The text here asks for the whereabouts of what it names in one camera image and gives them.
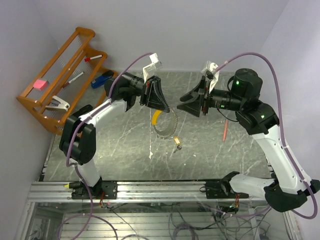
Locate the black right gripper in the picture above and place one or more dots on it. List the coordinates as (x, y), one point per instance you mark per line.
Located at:
(199, 95)

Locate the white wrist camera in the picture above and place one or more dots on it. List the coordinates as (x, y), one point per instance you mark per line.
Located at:
(209, 70)
(150, 69)

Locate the white stapler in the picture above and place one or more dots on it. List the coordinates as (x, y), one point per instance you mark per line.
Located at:
(57, 104)

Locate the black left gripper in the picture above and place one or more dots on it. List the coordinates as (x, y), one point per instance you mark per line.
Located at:
(153, 97)

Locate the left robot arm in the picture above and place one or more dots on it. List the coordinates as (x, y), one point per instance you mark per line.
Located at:
(78, 141)

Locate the brown tipped marker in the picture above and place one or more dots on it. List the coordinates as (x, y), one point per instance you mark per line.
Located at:
(73, 79)

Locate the large keyring with yellow handle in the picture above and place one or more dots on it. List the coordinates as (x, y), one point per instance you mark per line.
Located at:
(171, 127)

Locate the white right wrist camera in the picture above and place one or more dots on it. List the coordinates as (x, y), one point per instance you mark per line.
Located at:
(209, 70)

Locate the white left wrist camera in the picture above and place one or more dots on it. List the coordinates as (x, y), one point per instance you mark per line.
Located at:
(150, 69)

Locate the orange wooden rack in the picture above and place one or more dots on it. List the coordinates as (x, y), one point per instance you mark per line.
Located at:
(67, 62)

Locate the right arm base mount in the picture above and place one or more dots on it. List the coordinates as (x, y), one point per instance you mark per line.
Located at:
(220, 187)

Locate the orange pencil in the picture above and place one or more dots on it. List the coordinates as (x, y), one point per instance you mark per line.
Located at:
(225, 130)

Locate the blue stapler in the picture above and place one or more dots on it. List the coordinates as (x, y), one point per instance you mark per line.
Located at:
(100, 80)

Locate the black stapler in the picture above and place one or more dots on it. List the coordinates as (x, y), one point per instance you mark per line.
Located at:
(80, 115)

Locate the silver key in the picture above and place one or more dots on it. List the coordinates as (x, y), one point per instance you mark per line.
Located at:
(177, 148)

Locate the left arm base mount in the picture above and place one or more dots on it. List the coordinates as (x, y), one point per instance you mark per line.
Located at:
(106, 190)

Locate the pink eraser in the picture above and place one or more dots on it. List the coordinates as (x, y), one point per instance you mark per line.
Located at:
(40, 84)

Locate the red capped marker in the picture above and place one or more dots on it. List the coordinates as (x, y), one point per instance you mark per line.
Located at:
(92, 58)

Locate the yellow key tag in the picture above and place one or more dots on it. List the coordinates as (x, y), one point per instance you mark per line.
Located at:
(176, 140)

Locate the yellow tipped tool on rail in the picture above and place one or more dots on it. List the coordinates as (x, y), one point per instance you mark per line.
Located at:
(73, 185)

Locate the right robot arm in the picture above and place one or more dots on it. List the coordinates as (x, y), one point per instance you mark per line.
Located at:
(285, 191)

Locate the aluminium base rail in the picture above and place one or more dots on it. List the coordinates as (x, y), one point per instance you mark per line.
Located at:
(129, 192)

